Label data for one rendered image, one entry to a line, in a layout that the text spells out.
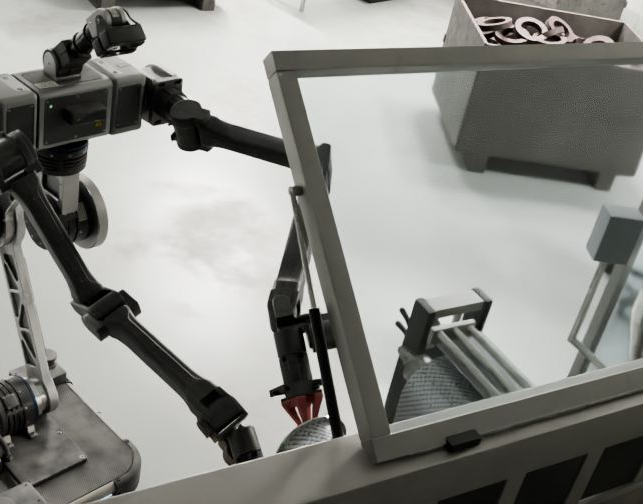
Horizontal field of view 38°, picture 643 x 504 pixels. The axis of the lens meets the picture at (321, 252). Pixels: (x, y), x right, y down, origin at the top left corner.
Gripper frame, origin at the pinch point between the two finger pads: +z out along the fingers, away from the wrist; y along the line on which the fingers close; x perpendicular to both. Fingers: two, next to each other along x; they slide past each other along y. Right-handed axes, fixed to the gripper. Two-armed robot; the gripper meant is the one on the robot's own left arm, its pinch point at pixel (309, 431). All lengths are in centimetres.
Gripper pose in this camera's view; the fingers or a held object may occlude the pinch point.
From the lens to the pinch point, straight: 180.9
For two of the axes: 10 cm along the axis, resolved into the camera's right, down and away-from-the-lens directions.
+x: 4.6, -3.1, -8.3
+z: 2.2, 9.5, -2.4
